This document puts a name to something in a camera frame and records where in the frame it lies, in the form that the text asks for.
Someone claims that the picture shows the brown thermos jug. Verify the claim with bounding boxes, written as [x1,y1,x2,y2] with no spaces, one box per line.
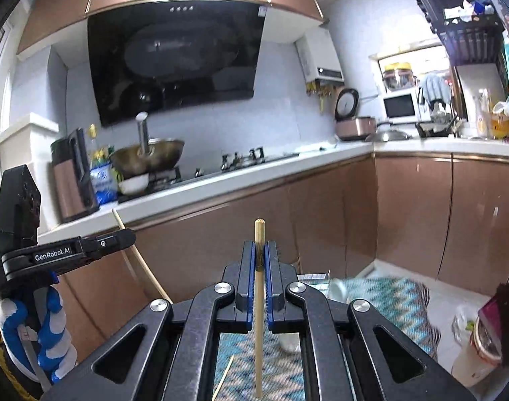
[49,126,101,225]

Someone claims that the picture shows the paper drink cup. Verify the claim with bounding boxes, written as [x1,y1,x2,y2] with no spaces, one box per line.
[450,312,505,388]

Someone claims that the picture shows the orange liquid bottle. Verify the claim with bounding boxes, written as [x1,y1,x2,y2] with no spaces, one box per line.
[490,101,509,139]

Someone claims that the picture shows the brown base cabinets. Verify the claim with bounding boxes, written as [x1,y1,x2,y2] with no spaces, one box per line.
[49,150,509,343]

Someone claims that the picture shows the white bowl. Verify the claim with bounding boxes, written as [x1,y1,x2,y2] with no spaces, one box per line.
[118,174,151,195]

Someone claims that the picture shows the white spray bottle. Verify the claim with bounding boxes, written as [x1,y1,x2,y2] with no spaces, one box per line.
[475,89,492,137]

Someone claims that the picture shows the white microwave oven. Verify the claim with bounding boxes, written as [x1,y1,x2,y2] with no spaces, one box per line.
[381,89,421,121]

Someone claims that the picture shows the clear plastic bag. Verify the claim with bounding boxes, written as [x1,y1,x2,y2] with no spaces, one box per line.
[452,304,482,344]

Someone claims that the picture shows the white water heater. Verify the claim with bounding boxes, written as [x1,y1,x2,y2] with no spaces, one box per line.
[295,30,346,83]

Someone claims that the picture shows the steel wok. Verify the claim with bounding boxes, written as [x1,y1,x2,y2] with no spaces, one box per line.
[109,111,187,179]

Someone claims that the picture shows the bamboo chopstick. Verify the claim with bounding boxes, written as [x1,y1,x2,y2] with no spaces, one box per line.
[213,354,235,401]
[254,218,267,398]
[111,208,172,302]

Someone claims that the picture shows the blue printed bag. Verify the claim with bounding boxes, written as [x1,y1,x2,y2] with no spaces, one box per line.
[89,162,122,206]

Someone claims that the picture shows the blue hanging towel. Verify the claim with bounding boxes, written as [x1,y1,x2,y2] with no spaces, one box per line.
[419,72,452,106]

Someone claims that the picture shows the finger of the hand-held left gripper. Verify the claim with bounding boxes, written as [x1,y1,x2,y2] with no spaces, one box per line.
[1,228,137,280]

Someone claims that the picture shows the yellow oil bottle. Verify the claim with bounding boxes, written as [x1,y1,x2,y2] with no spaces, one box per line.
[87,124,103,168]

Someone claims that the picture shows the black glass range hood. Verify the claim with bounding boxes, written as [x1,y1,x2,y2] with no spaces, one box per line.
[86,0,269,129]

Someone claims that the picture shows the pink rice cooker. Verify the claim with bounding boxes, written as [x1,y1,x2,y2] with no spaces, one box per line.
[333,87,377,142]

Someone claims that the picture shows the person's left hand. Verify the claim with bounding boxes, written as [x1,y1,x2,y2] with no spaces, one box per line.
[0,273,78,386]

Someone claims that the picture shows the teal zigzag woven mat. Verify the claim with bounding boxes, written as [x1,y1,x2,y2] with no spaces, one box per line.
[215,276,442,401]

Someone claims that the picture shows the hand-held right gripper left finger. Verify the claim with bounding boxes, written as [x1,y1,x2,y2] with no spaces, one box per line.
[39,240,257,401]

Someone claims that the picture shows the black gas stove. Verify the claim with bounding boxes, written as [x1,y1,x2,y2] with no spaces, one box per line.
[116,146,302,204]

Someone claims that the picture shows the black wall rack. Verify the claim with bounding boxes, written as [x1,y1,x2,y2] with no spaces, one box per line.
[414,0,507,66]

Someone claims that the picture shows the steel pot lid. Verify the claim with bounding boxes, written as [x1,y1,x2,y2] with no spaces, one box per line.
[364,129,411,143]

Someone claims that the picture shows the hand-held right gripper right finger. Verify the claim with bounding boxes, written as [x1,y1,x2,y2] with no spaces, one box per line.
[265,240,478,401]

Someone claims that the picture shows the yellow lidded jar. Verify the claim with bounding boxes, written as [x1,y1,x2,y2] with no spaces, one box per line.
[381,62,417,93]

